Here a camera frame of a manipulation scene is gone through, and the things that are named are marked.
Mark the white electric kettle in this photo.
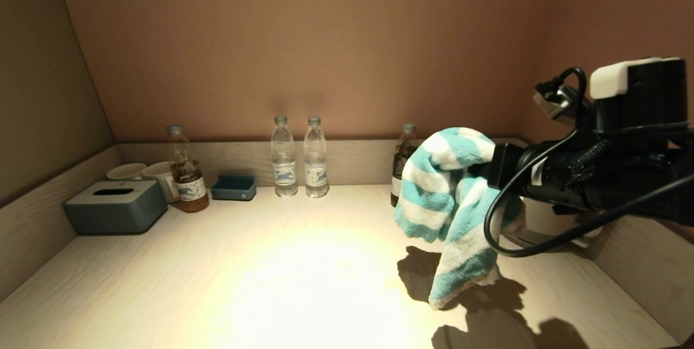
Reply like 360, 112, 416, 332
510, 197, 603, 247

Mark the clear water bottle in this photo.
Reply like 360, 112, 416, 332
271, 115, 298, 198
304, 116, 329, 198

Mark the grey kettle base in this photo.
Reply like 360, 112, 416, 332
502, 229, 592, 250

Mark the white mug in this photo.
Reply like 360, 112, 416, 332
143, 162, 181, 204
107, 163, 148, 182

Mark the dark tea bottle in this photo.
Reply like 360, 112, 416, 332
391, 123, 419, 208

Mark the small blue tray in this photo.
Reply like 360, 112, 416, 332
211, 175, 257, 201

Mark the teal white striped towel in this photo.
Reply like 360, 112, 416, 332
394, 127, 525, 311

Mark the grey-blue tissue box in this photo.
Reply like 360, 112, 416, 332
65, 180, 169, 235

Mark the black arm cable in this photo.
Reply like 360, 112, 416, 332
484, 67, 694, 258

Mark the amber tea bottle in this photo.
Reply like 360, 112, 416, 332
168, 125, 210, 213

